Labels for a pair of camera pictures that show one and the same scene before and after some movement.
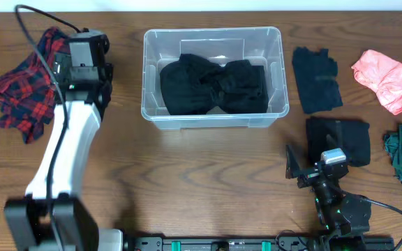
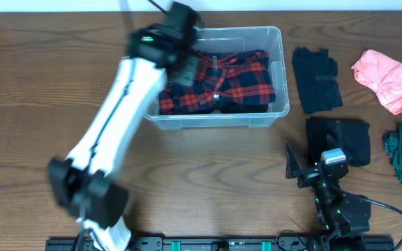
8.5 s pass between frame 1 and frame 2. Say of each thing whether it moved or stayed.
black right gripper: stayed
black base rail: stayed
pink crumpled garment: stayed
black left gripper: moved
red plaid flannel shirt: moved
